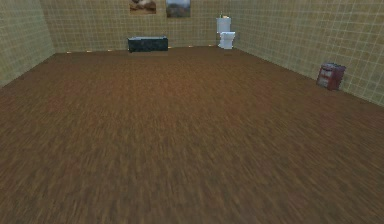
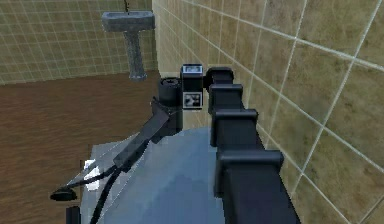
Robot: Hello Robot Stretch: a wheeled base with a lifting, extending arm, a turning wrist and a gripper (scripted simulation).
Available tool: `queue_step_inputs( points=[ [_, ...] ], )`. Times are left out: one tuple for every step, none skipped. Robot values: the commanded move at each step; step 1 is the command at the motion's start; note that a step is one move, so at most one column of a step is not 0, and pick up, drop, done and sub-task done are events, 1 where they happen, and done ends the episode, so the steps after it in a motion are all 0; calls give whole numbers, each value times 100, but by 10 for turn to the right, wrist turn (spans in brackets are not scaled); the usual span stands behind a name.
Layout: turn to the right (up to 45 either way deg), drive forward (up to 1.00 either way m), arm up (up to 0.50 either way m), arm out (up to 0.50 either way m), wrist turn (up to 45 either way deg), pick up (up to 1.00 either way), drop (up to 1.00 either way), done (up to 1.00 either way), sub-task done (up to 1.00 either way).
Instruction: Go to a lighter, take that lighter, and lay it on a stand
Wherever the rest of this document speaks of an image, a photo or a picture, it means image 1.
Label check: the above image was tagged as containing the grey framed wall picture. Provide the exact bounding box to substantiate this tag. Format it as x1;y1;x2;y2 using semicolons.
165;0;192;19

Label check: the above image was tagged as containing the dark red small cabinet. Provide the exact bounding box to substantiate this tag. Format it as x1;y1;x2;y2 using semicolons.
315;62;347;91

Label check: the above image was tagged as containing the brown framed wall picture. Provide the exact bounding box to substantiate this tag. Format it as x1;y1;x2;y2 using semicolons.
129;0;157;15

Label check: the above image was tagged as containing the white toilet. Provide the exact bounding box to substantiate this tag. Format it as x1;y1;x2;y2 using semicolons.
216;17;237;50

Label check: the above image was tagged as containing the dark green low bench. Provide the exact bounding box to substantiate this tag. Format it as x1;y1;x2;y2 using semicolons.
127;36;169;53

